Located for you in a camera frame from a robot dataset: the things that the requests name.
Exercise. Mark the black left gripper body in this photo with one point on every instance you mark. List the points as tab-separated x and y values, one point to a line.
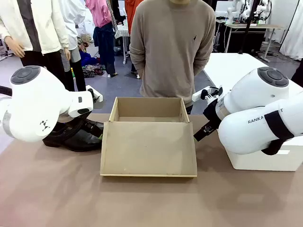
92	126

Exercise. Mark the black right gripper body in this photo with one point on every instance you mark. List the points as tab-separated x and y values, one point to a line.
213	113

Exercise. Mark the brown cardboard shoe box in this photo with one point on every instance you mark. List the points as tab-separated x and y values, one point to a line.
149	146

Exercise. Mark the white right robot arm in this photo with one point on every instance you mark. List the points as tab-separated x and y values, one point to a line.
255	94

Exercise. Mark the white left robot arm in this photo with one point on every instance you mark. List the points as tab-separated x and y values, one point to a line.
35	106

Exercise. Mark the small white robot arm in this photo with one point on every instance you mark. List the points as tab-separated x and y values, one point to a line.
262	7
233	8

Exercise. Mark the plaid clothes pile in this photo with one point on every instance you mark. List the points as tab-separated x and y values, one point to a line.
93	71

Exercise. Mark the blue cloth pile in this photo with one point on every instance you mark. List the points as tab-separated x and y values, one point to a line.
87	58

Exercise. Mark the person in beige sweater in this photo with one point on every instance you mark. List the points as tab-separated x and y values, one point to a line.
170	47

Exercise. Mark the white rectangular label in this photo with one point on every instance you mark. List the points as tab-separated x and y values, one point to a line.
284	152

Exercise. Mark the brown clothes heap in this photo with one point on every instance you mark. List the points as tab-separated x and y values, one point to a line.
85	39

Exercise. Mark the black stand pole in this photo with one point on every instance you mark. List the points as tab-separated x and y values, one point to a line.
248	23

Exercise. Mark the brown top desk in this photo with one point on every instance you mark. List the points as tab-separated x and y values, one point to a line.
260	26

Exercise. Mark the checkered cloth table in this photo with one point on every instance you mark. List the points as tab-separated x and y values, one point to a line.
122	30

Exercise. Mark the mannequin in white jacket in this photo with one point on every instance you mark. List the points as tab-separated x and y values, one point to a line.
47	23

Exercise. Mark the white curtain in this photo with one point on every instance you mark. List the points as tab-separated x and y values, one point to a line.
293	28

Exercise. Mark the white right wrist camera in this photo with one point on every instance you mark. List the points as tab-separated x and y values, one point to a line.
201	95

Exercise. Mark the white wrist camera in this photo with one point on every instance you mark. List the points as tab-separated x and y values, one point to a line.
98	97
201	95

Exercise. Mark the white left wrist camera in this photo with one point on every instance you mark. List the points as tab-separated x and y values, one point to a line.
98	97

